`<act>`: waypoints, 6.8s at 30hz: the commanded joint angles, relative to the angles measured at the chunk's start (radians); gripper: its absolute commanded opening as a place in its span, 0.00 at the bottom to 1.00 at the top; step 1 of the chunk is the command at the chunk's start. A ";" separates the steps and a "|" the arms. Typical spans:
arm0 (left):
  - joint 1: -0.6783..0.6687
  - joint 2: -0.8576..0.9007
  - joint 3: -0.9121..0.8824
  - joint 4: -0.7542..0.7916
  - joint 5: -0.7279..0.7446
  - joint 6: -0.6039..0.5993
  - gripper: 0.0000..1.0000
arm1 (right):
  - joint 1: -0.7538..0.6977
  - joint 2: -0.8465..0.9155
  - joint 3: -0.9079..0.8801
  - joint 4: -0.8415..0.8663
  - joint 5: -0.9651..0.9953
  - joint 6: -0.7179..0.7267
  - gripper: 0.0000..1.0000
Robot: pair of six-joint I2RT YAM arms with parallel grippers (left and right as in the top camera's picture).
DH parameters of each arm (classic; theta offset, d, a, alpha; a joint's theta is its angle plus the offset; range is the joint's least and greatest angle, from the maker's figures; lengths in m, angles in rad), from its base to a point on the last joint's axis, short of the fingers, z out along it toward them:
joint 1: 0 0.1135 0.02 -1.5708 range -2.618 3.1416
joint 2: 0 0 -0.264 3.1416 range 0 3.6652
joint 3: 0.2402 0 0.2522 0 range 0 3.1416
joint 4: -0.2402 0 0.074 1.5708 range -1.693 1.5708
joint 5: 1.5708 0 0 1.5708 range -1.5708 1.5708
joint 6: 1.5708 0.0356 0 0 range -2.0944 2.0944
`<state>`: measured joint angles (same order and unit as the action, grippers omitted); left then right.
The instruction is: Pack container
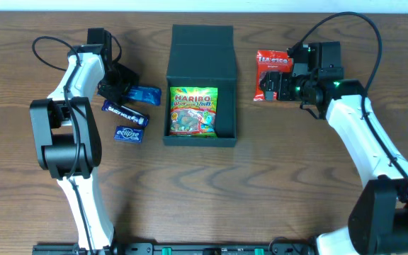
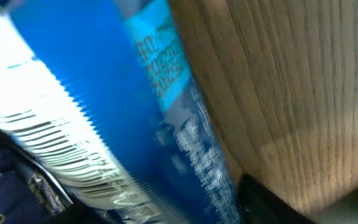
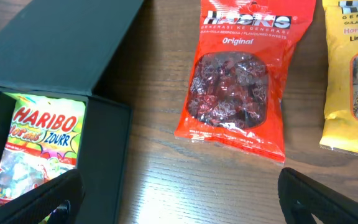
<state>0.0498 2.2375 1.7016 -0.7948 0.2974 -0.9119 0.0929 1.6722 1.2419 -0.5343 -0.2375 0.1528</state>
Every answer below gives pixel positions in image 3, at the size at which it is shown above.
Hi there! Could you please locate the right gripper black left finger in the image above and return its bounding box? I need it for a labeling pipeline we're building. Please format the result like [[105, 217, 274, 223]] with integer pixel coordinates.
[[0, 169, 85, 223]]

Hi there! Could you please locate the dark green open box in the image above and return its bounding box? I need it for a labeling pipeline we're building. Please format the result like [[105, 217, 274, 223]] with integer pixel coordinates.
[[0, 1, 142, 223]]

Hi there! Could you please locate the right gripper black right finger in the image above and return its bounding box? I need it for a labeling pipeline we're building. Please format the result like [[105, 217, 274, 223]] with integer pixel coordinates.
[[278, 167, 358, 224]]

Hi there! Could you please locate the yellow Hacks candy bag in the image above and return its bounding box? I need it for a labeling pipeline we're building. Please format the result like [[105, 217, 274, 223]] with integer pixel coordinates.
[[319, 0, 358, 155]]

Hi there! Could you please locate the red Hacks candy bag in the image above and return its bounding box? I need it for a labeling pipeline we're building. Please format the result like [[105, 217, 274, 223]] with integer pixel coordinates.
[[175, 0, 316, 163]]

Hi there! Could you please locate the Haribo Worms Zourr bag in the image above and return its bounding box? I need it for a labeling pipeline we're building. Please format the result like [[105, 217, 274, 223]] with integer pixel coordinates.
[[0, 92, 85, 206]]

